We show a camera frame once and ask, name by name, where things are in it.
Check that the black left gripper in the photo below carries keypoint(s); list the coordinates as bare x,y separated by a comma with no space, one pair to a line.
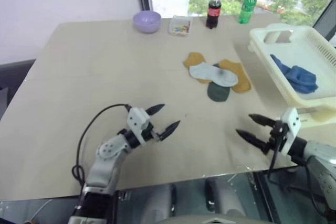
151,132

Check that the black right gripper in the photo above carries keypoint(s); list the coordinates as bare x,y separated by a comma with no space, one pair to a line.
278,134

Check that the blue sock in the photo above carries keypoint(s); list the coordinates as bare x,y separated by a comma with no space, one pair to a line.
302,78

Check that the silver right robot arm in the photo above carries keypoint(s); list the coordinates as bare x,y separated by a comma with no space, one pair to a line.
320,161

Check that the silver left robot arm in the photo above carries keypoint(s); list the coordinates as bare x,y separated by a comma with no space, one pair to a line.
105,161

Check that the dark green sock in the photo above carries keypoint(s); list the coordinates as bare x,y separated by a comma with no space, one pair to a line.
218,93

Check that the mustard yellow sock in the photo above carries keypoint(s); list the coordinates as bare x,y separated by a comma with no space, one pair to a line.
195,58
240,77

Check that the light grey sock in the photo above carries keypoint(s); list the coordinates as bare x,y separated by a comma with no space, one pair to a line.
210,73

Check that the white plastic basket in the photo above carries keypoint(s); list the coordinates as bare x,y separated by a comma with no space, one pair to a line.
302,51

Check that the beige table cover sheet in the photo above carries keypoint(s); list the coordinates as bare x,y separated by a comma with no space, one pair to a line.
105,77

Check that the clear box with colourful pieces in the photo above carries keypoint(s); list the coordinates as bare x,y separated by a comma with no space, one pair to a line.
180,26

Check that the purple plastic bowl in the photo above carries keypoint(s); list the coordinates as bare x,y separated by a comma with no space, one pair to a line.
147,22

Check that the grey robot torso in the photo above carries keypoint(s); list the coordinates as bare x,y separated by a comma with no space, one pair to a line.
210,220

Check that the cola bottle with red cap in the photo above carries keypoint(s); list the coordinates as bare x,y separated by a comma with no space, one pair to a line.
213,11

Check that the green bottle with yellow cap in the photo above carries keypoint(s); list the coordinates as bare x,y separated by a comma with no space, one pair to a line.
246,6

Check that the dark grey sofa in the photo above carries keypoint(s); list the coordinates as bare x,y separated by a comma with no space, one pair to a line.
13,72

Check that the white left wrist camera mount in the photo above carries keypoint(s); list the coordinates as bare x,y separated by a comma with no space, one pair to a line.
136,120

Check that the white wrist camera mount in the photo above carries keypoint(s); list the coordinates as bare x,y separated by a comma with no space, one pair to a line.
291,121
136,120

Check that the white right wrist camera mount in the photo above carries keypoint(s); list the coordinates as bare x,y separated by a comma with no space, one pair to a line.
291,121

